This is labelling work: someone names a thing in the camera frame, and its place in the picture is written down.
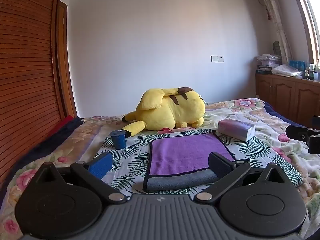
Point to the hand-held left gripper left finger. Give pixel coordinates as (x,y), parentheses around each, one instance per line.
(101,165)

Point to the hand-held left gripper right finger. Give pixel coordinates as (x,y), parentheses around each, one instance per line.
(220,165)

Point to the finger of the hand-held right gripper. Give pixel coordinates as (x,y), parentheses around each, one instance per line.
(297,132)
(315,143)

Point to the purple and grey towel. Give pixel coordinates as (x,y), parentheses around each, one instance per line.
(186,152)

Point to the floral blanket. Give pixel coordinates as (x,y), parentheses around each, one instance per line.
(272,120)

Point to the blue cylindrical roll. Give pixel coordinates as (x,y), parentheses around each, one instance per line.
(118,140)

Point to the leaf print bed sheet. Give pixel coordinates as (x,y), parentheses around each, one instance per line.
(130,150)

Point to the white purple tissue pack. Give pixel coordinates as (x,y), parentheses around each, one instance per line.
(235,128)

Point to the wooden cabinet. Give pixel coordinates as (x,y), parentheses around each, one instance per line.
(282,95)

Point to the red cloth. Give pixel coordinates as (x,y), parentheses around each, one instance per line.
(61,125)

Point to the dark blue blanket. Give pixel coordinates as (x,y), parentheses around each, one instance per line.
(47,142)

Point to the white folded cloth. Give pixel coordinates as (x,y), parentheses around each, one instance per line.
(286,70)

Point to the blue box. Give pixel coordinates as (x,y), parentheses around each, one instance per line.
(297,64)

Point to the yellow plush toy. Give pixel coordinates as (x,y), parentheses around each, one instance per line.
(172,110)

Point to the stack of storage boxes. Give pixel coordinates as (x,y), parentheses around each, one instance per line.
(268,63)

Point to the pale patterned curtain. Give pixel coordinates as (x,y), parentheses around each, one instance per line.
(277,22)

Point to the wooden slatted wardrobe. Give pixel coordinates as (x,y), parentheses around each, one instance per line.
(25,67)

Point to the white wall switch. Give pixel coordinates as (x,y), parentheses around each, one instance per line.
(217,58)

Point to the window with wooden frame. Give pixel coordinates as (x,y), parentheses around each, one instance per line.
(308,17)

